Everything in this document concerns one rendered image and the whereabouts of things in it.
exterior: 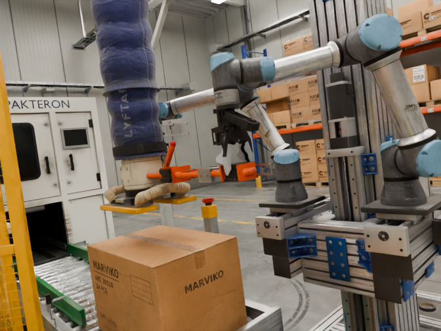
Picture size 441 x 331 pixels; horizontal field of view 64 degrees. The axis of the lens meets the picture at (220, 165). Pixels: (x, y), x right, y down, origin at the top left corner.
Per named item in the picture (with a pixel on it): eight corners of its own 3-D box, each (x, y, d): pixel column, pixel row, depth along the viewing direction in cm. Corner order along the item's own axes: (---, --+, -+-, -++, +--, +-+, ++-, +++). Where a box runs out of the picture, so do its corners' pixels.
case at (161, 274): (98, 328, 165) (86, 245, 163) (168, 296, 192) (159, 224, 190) (169, 380, 120) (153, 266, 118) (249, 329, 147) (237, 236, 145)
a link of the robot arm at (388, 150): (405, 172, 134) (401, 137, 134) (430, 174, 121) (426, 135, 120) (376, 176, 133) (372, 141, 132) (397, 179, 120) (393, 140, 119)
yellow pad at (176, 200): (138, 201, 168) (136, 191, 168) (156, 198, 175) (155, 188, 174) (178, 204, 142) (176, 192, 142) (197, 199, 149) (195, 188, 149)
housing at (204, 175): (197, 182, 117) (195, 169, 117) (213, 179, 121) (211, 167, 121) (210, 182, 112) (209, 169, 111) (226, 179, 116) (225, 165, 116)
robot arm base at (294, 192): (287, 196, 175) (285, 176, 175) (314, 196, 164) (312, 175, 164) (268, 201, 165) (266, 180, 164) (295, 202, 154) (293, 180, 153)
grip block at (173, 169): (159, 184, 133) (157, 168, 132) (180, 180, 139) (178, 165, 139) (171, 184, 126) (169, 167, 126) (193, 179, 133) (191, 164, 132)
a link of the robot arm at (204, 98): (252, 96, 159) (155, 123, 169) (255, 98, 170) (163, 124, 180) (247, 71, 159) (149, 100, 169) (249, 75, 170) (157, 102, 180)
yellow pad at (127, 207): (100, 210, 156) (98, 199, 155) (121, 205, 162) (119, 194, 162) (135, 215, 130) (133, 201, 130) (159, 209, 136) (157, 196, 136)
